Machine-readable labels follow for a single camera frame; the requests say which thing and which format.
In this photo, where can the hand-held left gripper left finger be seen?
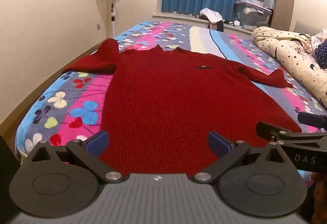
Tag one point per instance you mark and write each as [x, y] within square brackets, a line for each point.
[97, 143]

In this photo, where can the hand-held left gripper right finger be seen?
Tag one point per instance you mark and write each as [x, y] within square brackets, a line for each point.
[217, 144]

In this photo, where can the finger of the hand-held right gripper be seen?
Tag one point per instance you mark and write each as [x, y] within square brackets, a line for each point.
[311, 119]
[268, 130]

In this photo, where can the red knit sweater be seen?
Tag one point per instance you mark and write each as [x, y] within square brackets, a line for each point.
[178, 99]

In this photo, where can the white clothes pile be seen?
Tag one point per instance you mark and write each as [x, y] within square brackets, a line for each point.
[210, 15]

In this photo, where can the floral striped blanket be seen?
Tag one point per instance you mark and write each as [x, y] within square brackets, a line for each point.
[63, 101]

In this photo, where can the navy dotted cloth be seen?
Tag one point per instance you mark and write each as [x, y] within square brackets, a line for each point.
[322, 54]

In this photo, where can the cream star print quilt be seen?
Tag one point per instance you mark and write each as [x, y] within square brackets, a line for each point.
[286, 53]

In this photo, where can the small white box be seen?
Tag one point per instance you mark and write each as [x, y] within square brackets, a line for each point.
[237, 23]

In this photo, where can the dark chair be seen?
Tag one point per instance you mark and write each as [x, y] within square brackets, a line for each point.
[217, 27]

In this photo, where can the clear plastic storage box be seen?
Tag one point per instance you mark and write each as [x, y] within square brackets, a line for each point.
[251, 14]

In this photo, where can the white plastic bin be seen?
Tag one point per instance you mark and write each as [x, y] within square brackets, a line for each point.
[269, 2]

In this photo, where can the white window sill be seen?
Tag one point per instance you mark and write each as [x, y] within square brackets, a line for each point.
[178, 16]

